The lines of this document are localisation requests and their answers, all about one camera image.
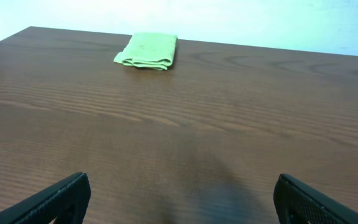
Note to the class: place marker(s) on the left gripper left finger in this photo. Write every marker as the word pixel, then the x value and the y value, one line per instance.
pixel 63 202

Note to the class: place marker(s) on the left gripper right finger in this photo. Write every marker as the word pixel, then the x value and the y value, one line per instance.
pixel 298 203

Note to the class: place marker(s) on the folded light green cloth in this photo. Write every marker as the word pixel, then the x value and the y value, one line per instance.
pixel 149 50

